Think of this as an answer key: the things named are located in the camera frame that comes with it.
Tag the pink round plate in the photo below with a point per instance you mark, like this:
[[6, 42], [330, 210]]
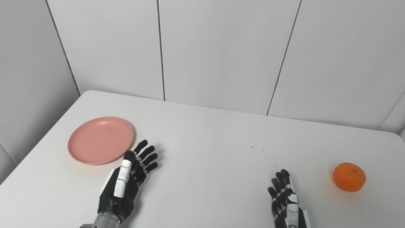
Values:
[[101, 140]]

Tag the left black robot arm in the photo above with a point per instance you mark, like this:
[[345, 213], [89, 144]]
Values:
[[102, 221]]

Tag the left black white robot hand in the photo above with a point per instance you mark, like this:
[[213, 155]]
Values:
[[125, 183]]

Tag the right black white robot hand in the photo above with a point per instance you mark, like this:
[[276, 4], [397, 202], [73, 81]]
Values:
[[287, 202]]

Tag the orange fruit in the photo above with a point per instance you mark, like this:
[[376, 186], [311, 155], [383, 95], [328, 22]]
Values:
[[349, 177]]

